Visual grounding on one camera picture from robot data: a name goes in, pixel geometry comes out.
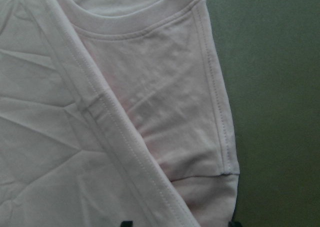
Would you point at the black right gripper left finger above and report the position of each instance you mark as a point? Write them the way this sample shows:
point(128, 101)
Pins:
point(126, 223)

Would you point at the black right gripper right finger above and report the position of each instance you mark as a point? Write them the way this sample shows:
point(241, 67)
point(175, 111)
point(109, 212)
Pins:
point(234, 224)

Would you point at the pink Snoopy t-shirt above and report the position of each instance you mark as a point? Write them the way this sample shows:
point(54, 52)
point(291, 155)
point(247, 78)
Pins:
point(111, 111)

